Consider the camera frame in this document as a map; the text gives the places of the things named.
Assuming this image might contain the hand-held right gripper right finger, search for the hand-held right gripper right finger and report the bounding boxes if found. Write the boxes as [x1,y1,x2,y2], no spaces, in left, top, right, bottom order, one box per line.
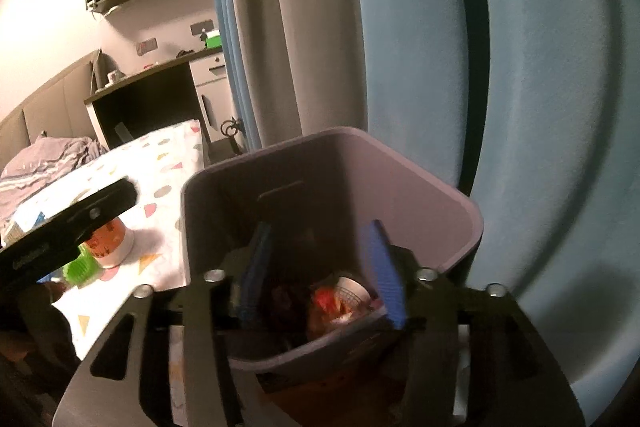
[361,219,586,427]

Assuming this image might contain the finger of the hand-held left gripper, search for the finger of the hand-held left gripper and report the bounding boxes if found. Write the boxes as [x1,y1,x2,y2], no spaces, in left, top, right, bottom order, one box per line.
[0,177,138,293]

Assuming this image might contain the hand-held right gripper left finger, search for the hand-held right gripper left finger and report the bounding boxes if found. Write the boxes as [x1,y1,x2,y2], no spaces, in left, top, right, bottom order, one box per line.
[52,221,275,427]

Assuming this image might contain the green ribbed cup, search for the green ribbed cup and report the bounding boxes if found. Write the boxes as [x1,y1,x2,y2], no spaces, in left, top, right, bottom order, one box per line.
[62,254,98,285]

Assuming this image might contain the orange-print paper cup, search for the orange-print paper cup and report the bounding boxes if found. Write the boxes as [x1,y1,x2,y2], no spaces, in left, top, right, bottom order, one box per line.
[82,217,136,269]

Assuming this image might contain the red foil wrapper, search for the red foil wrapper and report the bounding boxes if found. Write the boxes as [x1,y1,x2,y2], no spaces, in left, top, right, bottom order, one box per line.
[307,284,386,338]

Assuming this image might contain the grey plastic waste bin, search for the grey plastic waste bin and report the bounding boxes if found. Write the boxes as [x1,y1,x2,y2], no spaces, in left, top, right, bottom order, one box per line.
[180,127,485,375]

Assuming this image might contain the grey striped blanket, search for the grey striped blanket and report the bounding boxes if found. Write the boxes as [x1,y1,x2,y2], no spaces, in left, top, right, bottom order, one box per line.
[0,137,108,228]

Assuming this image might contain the patterned white tablecloth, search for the patterned white tablecloth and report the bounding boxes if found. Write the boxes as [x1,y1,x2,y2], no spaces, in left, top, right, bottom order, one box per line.
[0,119,211,427]

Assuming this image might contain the grey padded headboard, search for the grey padded headboard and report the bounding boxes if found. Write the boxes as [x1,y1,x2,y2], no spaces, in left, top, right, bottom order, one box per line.
[0,49,103,168]

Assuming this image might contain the white drawer cabinet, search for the white drawer cabinet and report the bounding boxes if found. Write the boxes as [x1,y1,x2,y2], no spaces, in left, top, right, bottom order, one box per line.
[189,52,241,142]

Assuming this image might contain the dark desk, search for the dark desk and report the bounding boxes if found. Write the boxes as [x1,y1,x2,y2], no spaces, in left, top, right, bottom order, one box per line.
[84,49,223,148]

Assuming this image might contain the blue and grey curtain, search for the blue and grey curtain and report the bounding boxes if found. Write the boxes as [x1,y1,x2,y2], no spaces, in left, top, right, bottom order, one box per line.
[207,0,640,408]

